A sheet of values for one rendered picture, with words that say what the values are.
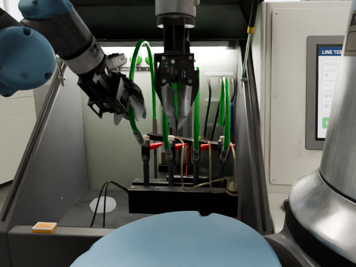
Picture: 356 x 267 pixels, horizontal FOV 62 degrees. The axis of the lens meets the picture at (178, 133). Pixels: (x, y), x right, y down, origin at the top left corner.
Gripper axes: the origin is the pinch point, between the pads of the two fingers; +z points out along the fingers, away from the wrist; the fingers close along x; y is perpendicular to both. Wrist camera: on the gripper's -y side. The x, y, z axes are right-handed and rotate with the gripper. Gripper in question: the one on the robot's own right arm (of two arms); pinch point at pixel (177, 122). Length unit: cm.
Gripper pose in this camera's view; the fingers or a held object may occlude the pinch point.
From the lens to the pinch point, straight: 62.3
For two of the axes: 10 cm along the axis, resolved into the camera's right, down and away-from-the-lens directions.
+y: -0.7, 2.3, -9.7
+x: 10.0, 0.2, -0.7
